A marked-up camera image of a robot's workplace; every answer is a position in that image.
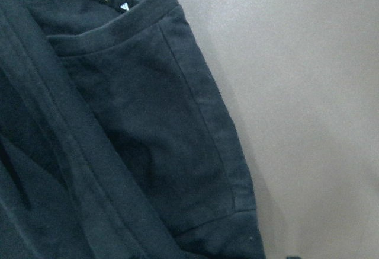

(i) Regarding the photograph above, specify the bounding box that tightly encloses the black graphic t-shirt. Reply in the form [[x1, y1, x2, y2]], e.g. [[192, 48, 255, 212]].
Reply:
[[1, 0, 265, 258]]

